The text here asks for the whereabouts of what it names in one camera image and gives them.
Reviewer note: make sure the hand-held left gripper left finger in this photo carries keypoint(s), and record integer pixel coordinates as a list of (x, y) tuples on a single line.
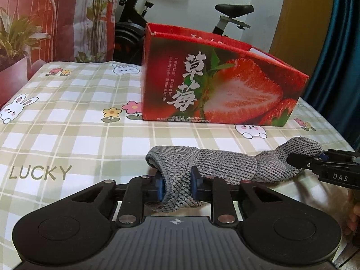
[(159, 188)]

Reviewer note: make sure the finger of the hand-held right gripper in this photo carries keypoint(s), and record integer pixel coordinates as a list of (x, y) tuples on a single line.
[(303, 161), (337, 154)]

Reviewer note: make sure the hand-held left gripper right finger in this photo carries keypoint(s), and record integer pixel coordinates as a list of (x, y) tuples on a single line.
[(195, 185)]

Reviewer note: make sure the grey knitted sock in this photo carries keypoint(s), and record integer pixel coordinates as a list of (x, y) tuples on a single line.
[(225, 166)]

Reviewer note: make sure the red strawberry cardboard box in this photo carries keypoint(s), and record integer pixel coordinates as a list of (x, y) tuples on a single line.
[(225, 90)]

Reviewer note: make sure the person's right hand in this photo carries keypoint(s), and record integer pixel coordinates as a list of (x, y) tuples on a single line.
[(355, 213)]

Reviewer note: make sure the teal curtain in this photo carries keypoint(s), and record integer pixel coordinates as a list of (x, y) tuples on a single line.
[(346, 62)]

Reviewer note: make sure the wooden door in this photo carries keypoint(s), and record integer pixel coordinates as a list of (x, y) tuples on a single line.
[(303, 33)]

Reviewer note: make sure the black exercise bike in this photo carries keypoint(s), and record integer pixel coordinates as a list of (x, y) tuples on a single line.
[(129, 33)]

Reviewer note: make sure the red printed backdrop cloth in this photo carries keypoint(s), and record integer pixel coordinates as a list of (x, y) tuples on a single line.
[(28, 19)]

